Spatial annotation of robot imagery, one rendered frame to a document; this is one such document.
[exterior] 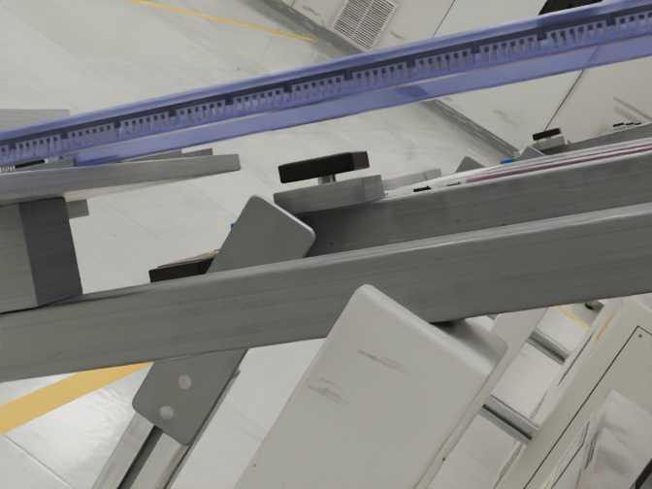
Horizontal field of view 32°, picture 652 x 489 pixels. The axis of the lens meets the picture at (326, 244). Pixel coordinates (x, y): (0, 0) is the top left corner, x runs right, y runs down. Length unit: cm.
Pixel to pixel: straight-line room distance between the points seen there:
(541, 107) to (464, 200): 886
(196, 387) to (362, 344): 32
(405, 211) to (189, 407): 19
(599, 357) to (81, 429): 95
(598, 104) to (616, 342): 739
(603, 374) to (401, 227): 151
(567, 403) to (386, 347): 181
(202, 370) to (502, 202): 22
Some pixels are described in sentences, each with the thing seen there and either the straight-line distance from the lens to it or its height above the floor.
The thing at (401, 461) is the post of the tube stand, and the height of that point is 77.
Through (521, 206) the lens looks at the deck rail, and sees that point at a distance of 72.
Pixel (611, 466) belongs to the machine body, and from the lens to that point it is 117.
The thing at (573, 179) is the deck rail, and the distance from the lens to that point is 72.
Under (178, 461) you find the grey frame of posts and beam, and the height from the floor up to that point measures 57.
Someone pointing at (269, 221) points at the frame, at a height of 75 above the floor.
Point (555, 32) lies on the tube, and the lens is 33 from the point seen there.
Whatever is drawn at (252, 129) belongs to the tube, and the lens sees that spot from 47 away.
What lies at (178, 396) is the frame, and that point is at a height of 62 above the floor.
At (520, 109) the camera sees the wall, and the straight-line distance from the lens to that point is 960.
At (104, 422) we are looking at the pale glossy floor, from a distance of 205.
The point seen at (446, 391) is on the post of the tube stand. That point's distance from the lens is 44.
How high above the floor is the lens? 93
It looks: 14 degrees down
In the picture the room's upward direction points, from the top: 31 degrees clockwise
